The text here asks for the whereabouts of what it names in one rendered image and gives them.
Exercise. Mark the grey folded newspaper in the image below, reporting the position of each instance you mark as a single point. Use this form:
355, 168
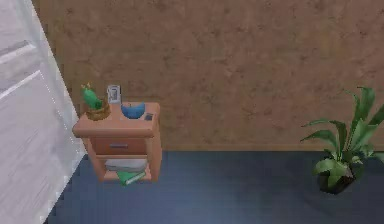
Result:
126, 164

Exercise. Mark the blue bowl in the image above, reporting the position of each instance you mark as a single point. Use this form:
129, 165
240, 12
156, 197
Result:
132, 111

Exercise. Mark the wooden bedside table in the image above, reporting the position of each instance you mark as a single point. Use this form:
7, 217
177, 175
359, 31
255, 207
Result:
133, 133

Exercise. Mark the green book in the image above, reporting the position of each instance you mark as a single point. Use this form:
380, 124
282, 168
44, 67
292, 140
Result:
130, 177

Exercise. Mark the green cactus in woven pot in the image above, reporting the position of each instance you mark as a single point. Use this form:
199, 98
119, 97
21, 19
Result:
95, 101

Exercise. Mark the green house plant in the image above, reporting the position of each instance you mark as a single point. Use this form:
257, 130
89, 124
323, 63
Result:
346, 146

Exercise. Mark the white room door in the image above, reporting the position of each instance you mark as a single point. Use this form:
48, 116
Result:
26, 133

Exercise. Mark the small silver picture frame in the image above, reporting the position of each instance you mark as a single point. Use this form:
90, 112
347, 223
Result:
114, 94

